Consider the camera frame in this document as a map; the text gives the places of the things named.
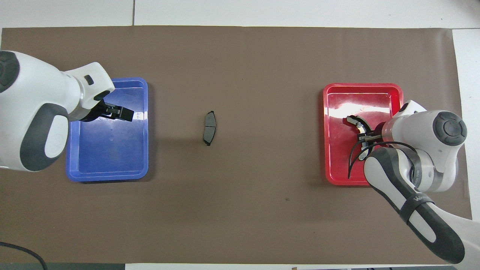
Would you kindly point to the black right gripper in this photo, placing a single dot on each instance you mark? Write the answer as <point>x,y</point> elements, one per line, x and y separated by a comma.
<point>378,131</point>

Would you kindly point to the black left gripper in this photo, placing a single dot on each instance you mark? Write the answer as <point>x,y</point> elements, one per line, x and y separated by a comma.
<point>95,111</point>

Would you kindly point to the curved silver black brake shoe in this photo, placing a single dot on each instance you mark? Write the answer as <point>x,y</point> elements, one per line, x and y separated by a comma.
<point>352,120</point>

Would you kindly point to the dark grey brake pad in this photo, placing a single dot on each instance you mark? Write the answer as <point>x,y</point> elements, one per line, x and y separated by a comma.
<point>210,129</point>

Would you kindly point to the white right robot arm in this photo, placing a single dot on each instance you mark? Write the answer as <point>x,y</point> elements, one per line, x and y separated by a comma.
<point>431,157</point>

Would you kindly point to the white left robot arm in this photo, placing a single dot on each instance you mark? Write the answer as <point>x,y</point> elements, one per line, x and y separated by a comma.
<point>37,93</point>

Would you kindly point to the red plastic tray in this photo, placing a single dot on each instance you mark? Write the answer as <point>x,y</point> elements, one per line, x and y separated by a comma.
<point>337,165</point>

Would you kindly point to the blue plastic tray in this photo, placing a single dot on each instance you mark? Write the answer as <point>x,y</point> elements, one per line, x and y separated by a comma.
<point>112,157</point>

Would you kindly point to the brown paper table mat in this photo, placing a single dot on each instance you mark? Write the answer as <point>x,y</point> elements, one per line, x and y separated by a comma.
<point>240,75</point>

